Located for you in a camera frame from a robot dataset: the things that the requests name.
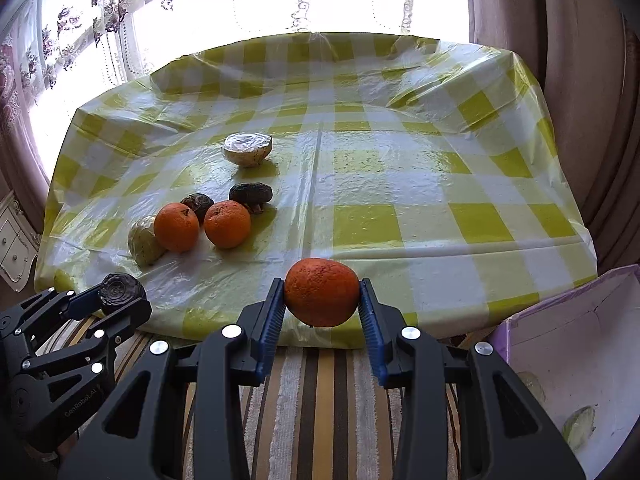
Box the plastic-wrapped pale apple half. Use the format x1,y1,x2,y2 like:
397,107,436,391
127,216,168,267

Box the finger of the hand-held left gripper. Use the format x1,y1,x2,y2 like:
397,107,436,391
14,300,153,387
0,282,108,346

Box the dark brown round pastry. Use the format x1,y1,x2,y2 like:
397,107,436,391
229,182,274,214

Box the clear plastic bag with bread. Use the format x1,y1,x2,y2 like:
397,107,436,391
222,132,273,167

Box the brown drape curtain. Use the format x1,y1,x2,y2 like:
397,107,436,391
465,0,640,273

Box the dark water chestnut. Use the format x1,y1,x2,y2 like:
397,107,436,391
97,273,147,309
180,193,215,226

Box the orange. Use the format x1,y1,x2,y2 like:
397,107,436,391
204,200,252,249
284,257,361,328
153,202,200,253

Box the yellow checked plastic tablecloth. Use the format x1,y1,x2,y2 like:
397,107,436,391
34,32,601,350

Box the white cabinet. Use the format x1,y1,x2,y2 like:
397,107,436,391
0,190,43,293

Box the striped brown cloth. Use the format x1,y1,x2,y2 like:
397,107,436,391
37,315,501,480

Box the purple-edged cardboard box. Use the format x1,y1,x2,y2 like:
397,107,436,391
490,265,640,480

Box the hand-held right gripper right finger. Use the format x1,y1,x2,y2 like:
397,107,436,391
357,277,586,480

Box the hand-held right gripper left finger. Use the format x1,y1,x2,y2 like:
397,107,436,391
57,277,288,480

